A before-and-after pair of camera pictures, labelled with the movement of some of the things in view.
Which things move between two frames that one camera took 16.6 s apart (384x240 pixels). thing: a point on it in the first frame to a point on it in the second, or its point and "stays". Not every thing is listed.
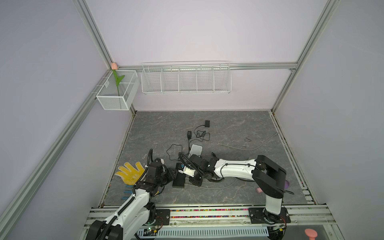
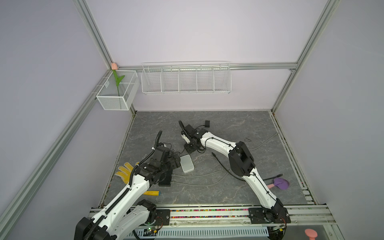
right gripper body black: x=197 y=179 to x=190 y=147
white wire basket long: x=186 y=77 stays
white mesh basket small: x=113 y=97 stays
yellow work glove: x=131 y=175 stays
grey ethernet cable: x=204 y=187 to x=200 y=185
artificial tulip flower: x=114 y=67 stays
